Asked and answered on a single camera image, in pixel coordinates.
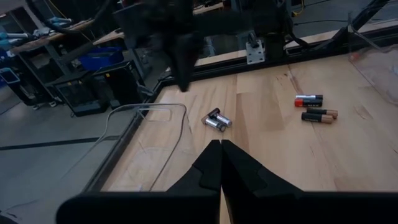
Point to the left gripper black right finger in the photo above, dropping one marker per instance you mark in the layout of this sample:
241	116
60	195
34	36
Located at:
242	174

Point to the clear plastic bin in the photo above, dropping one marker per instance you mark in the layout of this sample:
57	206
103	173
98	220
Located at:
149	149
379	71

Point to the black computer tower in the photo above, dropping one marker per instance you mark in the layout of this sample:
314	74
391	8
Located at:
81	96

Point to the copper black AA battery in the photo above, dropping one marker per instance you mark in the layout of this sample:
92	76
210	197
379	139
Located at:
317	117
322	111

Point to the red black AA battery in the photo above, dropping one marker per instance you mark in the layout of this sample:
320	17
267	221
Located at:
308	103

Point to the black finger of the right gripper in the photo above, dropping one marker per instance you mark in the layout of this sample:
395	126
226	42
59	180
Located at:
190	56
178	56

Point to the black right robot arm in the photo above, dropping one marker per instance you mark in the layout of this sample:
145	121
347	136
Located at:
273	37

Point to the silver AA battery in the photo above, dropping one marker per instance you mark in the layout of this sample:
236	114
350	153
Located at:
221	117
308	97
214	123

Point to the blue plastic crate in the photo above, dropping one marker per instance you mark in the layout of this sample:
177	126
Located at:
99	59

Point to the wooden workbench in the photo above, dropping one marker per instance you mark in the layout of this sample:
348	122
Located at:
46	39

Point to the silver mounting bracket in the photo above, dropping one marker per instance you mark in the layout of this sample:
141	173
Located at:
255	54

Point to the pale blue robot arm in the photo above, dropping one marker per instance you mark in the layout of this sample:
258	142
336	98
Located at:
59	22
12	39

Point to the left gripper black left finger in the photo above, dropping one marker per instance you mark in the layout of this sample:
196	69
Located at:
205	174

